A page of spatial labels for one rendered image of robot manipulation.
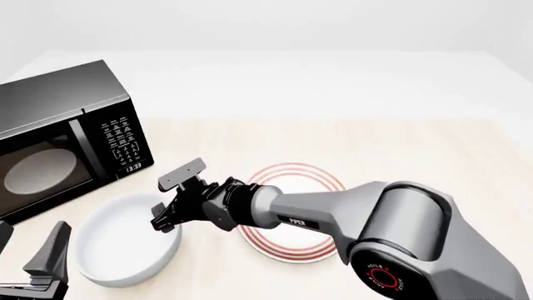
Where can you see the white plate with red rings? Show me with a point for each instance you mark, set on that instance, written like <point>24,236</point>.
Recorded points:
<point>291,243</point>

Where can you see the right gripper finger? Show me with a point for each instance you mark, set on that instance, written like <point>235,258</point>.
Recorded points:
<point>164,225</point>
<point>158,208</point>

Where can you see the white bowl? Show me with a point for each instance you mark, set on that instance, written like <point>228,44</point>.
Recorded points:
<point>121,250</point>

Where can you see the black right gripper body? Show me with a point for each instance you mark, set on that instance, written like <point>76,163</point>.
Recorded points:
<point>187,206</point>

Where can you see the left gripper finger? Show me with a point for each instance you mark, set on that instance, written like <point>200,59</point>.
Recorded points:
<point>50,256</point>
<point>5,234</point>

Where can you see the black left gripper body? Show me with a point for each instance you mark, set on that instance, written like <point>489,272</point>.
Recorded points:
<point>37,289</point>

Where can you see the white round turntable plate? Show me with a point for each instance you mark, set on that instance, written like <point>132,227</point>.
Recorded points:
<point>39,172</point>

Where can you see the black microwave oven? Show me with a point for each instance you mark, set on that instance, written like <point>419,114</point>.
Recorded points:
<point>50,103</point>

